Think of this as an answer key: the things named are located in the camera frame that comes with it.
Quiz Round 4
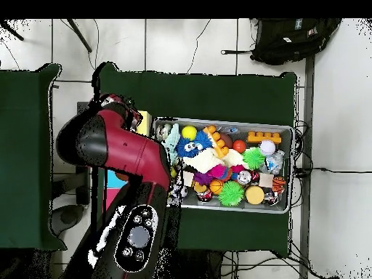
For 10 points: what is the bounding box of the wooden box with three holes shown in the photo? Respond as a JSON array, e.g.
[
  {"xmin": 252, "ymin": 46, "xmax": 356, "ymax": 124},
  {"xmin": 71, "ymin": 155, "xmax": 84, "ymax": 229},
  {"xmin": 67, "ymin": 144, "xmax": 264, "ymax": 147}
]
[{"xmin": 103, "ymin": 110, "xmax": 153, "ymax": 217}]

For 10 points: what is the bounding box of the shallow clear mesh bin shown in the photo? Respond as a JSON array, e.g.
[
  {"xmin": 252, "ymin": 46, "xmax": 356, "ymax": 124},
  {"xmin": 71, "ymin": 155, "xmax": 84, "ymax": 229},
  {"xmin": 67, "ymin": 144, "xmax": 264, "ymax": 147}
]
[{"xmin": 152, "ymin": 116, "xmax": 294, "ymax": 214}]

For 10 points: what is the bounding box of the blue spiky toy with eyes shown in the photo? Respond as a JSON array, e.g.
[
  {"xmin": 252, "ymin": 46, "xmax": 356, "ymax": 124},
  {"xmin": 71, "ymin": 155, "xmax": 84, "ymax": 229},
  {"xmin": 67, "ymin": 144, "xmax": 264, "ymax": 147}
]
[{"xmin": 174, "ymin": 131, "xmax": 214, "ymax": 158}]

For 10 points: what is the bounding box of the cream knitted cloth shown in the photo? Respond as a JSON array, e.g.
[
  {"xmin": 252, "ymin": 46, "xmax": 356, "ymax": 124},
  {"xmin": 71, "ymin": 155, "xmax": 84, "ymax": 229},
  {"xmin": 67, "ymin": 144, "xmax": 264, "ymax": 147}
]
[{"xmin": 185, "ymin": 147, "xmax": 248, "ymax": 174}]

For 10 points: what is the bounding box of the mint green knitted cloth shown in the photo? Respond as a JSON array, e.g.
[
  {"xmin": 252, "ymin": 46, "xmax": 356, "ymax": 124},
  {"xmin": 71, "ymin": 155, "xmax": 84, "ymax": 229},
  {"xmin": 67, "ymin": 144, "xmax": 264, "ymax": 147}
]
[{"xmin": 162, "ymin": 123, "xmax": 181, "ymax": 166}]

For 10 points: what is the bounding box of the yellow ball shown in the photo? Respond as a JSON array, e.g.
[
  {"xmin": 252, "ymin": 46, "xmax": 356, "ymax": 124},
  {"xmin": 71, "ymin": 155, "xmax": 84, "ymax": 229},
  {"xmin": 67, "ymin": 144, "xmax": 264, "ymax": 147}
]
[{"xmin": 181, "ymin": 125, "xmax": 198, "ymax": 141}]

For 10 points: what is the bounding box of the long orange toy block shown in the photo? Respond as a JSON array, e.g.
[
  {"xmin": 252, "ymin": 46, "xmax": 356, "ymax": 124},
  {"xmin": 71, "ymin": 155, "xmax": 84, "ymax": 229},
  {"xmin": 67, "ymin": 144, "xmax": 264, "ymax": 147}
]
[{"xmin": 203, "ymin": 125, "xmax": 230, "ymax": 159}]

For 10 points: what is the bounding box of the orange ball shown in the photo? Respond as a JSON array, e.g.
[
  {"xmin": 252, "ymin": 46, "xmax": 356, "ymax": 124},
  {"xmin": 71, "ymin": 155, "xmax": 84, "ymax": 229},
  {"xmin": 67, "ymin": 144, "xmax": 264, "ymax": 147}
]
[{"xmin": 232, "ymin": 139, "xmax": 248, "ymax": 154}]

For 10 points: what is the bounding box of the dark green tablecloth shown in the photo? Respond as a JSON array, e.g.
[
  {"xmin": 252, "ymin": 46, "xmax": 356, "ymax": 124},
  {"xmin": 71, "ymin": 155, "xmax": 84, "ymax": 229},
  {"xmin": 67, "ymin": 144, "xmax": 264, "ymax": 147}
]
[
  {"xmin": 0, "ymin": 62, "xmax": 68, "ymax": 251},
  {"xmin": 91, "ymin": 62, "xmax": 298, "ymax": 258}
]

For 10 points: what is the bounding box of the green spiky ball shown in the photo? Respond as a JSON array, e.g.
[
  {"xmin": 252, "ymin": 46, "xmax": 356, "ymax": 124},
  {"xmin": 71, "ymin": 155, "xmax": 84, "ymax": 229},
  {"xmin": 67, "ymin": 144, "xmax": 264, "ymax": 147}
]
[{"xmin": 217, "ymin": 180, "xmax": 246, "ymax": 207}]

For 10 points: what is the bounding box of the green spiky toy with eyes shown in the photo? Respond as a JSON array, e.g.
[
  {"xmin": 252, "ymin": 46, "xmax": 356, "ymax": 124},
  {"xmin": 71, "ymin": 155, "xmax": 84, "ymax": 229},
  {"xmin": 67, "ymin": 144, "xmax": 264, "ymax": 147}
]
[{"xmin": 241, "ymin": 146, "xmax": 266, "ymax": 171}]

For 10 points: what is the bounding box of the white baseball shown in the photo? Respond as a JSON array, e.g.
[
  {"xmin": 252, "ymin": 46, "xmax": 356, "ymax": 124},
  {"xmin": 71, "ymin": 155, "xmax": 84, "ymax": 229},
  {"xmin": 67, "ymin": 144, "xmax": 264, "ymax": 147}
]
[{"xmin": 259, "ymin": 139, "xmax": 276, "ymax": 157}]

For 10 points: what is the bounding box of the black upright panel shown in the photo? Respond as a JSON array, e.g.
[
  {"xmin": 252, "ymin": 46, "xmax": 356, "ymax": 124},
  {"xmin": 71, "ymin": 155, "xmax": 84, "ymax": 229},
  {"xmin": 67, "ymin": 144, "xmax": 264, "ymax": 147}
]
[{"xmin": 76, "ymin": 101, "xmax": 92, "ymax": 206}]

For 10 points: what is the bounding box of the grey stand base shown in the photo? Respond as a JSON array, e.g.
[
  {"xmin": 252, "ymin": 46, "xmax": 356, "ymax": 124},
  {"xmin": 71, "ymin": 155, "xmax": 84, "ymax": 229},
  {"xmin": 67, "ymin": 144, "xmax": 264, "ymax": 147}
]
[{"xmin": 50, "ymin": 204, "xmax": 86, "ymax": 237}]

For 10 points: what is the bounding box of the black backpack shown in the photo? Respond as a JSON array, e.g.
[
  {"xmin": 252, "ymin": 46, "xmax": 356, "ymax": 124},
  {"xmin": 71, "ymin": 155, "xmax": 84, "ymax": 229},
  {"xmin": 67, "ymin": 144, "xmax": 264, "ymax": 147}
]
[{"xmin": 219, "ymin": 18, "xmax": 343, "ymax": 66}]

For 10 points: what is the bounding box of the black tripod leg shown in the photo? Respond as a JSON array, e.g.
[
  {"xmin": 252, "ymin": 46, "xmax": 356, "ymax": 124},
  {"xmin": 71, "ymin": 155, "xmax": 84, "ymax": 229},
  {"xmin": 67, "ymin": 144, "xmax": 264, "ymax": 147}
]
[
  {"xmin": 67, "ymin": 18, "xmax": 93, "ymax": 54},
  {"xmin": 0, "ymin": 20, "xmax": 25, "ymax": 41}
]

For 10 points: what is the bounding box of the black power cable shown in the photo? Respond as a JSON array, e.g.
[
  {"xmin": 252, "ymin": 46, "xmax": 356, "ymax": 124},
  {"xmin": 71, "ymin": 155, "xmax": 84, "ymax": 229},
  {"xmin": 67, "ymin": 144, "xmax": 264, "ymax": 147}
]
[{"xmin": 311, "ymin": 167, "xmax": 372, "ymax": 174}]

